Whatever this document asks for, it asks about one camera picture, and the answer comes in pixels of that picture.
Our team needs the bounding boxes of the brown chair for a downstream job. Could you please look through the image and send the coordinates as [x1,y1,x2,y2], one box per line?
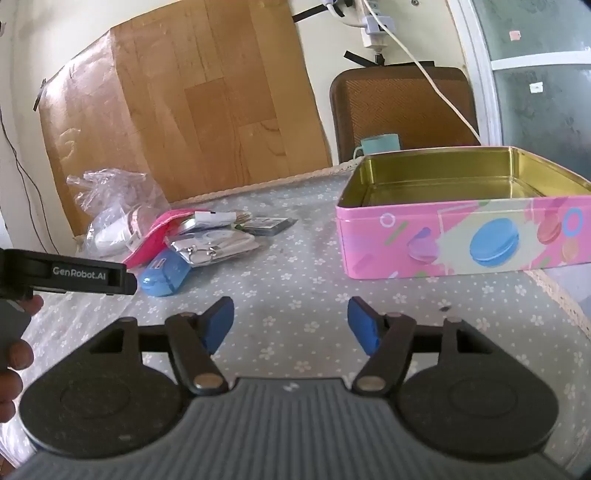
[329,66,482,165]

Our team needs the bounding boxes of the pink macaron print tin box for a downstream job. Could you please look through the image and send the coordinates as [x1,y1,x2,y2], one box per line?
[336,146,591,280]

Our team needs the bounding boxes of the wood pattern board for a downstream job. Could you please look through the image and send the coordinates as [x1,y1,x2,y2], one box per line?
[39,0,334,237]

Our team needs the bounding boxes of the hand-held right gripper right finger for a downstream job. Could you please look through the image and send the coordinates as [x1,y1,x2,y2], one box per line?
[348,296,498,396]

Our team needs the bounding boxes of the white power strip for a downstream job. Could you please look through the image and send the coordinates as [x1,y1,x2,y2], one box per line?
[359,0,396,52]

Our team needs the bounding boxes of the clear packet with keyring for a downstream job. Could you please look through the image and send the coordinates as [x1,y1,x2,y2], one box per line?
[166,228,260,268]

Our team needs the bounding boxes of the pink cloth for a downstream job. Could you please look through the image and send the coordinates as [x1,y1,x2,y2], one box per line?
[124,209,195,269]

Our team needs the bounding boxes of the clear plastic bag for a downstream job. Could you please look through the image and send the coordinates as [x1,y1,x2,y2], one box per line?
[66,168,171,259]

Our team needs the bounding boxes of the thin black cable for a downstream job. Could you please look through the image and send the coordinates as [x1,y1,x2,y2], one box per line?
[0,105,62,254]

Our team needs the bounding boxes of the white tagged packet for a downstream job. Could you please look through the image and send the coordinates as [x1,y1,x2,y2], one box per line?
[193,210,253,230]

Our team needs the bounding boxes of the dark flat packet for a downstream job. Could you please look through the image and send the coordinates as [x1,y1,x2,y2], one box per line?
[240,215,297,237]

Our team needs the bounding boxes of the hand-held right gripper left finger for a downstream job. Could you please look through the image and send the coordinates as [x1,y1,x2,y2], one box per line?
[88,296,235,396]

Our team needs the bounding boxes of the blue plastic case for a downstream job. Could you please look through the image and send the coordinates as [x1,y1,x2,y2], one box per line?
[139,249,191,298]

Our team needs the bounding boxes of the teal cup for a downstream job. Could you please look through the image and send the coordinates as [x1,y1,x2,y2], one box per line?
[353,133,401,160]

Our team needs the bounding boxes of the person's left hand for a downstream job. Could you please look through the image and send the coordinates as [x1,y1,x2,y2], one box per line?
[0,294,44,424]

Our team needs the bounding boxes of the floral grey tablecloth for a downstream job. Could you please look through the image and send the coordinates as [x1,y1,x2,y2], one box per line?
[0,154,591,467]

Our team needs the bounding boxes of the frosted glass door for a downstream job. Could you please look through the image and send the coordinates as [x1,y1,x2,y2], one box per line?
[449,0,591,182]

